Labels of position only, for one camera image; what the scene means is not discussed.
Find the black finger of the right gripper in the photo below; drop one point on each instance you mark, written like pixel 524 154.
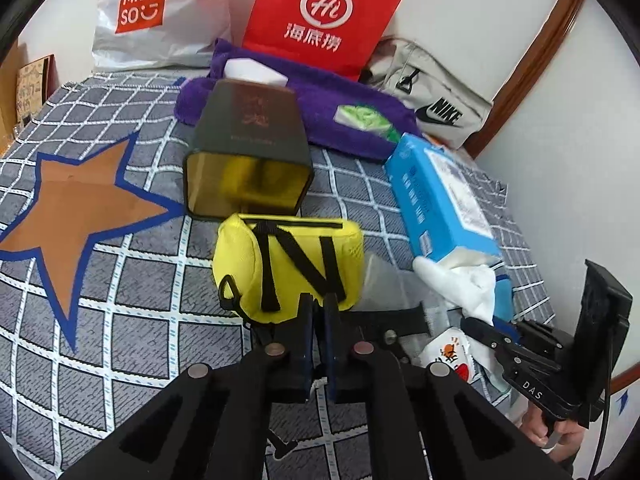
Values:
pixel 487 337

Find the brown star mat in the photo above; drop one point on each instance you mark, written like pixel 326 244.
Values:
pixel 77 203

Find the red Haidilao paper bag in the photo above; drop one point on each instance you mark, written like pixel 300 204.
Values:
pixel 335 35

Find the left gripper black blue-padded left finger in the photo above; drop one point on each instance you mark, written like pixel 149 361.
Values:
pixel 211 423

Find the purple plush towel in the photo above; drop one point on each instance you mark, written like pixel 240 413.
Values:
pixel 318 94

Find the blue tissue pack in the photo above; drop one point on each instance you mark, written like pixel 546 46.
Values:
pixel 442 216

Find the yellow pouch with black straps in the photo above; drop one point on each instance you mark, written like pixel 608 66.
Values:
pixel 262 264

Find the wooden headboard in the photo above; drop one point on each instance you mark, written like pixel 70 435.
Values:
pixel 14 60

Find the white printed sock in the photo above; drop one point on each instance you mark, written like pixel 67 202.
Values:
pixel 466 356

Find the grey checked bed cover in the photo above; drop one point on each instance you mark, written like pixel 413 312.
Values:
pixel 148 306

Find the blue star mat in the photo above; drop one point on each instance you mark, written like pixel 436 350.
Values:
pixel 504 303

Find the dark green tea tin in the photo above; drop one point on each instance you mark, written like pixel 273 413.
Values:
pixel 249 153

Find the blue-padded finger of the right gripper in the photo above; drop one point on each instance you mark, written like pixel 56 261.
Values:
pixel 508 329

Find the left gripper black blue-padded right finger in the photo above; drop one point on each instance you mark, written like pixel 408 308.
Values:
pixel 424 423

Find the person's right hand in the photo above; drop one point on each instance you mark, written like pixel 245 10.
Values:
pixel 571 434

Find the green tissue packet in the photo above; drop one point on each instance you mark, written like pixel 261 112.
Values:
pixel 366 119

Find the grey Nike waist bag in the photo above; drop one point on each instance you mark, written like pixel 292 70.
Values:
pixel 445 108

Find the white Miniso plastic bag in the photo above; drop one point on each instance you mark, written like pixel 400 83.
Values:
pixel 145 34

